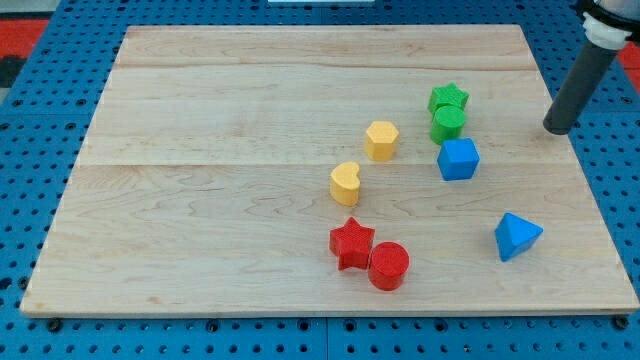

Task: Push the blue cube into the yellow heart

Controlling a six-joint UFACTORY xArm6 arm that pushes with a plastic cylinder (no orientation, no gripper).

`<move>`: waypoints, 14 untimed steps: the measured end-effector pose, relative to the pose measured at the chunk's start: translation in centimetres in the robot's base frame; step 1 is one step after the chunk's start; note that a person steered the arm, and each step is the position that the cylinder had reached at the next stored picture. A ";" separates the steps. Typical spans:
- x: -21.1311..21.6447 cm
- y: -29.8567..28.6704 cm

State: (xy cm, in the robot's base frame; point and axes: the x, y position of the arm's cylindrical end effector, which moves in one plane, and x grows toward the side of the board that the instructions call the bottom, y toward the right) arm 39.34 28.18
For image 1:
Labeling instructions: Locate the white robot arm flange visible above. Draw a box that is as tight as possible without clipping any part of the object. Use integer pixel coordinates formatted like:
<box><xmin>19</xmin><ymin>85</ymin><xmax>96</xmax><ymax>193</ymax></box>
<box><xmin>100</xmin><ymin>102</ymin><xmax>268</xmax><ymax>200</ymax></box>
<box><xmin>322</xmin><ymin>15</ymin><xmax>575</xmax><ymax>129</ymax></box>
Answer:
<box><xmin>575</xmin><ymin>0</ymin><xmax>639</xmax><ymax>50</ymax></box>

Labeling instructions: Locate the yellow heart block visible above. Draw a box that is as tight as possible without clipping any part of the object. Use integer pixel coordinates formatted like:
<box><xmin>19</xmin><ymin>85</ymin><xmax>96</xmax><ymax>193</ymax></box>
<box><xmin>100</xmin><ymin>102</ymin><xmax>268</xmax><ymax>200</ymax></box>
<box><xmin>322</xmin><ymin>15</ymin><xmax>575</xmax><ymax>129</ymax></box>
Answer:
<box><xmin>329</xmin><ymin>161</ymin><xmax>360</xmax><ymax>206</ymax></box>

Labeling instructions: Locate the blue cube block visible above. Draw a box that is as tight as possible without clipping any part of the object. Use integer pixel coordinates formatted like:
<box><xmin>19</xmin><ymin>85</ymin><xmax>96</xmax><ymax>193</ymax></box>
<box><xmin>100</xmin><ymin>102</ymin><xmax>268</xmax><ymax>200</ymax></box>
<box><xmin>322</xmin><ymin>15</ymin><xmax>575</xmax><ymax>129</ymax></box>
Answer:
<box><xmin>437</xmin><ymin>138</ymin><xmax>480</xmax><ymax>181</ymax></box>

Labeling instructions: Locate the wooden board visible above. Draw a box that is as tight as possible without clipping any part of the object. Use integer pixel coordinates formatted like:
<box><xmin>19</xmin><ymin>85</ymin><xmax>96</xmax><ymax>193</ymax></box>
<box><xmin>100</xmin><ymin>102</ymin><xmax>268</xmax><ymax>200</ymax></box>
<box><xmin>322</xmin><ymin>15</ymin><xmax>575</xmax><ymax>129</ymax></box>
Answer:
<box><xmin>20</xmin><ymin>25</ymin><xmax>639</xmax><ymax>319</ymax></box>

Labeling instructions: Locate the red star block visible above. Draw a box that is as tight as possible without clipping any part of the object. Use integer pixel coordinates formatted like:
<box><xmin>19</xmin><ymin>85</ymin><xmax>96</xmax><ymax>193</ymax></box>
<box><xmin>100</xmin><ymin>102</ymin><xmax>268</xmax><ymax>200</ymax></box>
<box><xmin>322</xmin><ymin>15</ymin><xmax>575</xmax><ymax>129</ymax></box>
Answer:
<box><xmin>329</xmin><ymin>217</ymin><xmax>375</xmax><ymax>271</ymax></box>

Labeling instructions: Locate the yellow hexagon block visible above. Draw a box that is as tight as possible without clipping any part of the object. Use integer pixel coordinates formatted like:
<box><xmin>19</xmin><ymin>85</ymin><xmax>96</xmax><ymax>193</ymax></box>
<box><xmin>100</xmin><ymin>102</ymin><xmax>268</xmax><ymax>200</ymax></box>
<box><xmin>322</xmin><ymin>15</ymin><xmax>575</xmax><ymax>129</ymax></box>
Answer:
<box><xmin>364</xmin><ymin>121</ymin><xmax>399</xmax><ymax>162</ymax></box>

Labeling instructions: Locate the red cylinder block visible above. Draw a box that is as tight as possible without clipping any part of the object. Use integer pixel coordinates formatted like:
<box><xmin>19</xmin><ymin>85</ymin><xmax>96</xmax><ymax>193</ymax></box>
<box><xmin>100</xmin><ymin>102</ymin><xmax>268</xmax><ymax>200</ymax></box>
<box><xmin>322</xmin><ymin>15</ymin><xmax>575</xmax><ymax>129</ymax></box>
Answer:
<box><xmin>368</xmin><ymin>241</ymin><xmax>410</xmax><ymax>291</ymax></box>

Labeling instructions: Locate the green cylinder block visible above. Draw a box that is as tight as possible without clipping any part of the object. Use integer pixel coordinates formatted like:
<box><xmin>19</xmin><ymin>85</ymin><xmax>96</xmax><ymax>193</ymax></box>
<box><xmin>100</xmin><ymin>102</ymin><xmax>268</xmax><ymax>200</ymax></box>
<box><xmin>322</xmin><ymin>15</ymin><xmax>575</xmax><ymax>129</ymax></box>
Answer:
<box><xmin>430</xmin><ymin>105</ymin><xmax>467</xmax><ymax>145</ymax></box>

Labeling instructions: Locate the green star block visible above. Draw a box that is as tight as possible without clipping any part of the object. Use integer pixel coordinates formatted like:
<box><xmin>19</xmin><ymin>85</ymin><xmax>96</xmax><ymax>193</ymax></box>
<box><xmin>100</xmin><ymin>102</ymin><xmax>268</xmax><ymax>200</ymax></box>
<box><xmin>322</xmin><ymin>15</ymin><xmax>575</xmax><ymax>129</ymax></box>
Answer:
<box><xmin>427</xmin><ymin>83</ymin><xmax>470</xmax><ymax>114</ymax></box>

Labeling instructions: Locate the blue triangle block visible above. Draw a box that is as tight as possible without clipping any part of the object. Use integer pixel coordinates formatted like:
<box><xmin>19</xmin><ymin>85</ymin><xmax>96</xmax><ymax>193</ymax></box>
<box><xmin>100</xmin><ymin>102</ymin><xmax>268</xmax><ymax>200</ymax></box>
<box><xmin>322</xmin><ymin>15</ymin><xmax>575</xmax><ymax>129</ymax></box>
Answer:
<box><xmin>494</xmin><ymin>212</ymin><xmax>544</xmax><ymax>262</ymax></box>

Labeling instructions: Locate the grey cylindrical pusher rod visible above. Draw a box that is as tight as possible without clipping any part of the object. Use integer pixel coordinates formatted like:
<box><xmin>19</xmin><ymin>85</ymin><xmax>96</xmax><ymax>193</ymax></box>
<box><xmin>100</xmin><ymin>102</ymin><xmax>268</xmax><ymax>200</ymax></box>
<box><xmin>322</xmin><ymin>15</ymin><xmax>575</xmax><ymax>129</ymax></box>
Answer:
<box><xmin>543</xmin><ymin>41</ymin><xmax>618</xmax><ymax>135</ymax></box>

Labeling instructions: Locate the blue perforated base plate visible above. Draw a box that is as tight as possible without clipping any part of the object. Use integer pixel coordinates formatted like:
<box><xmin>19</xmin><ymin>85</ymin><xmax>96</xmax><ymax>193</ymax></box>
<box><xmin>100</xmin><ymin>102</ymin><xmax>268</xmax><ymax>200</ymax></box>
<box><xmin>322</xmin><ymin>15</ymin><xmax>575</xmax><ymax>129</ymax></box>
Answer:
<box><xmin>1</xmin><ymin>0</ymin><xmax>639</xmax><ymax>359</ymax></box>

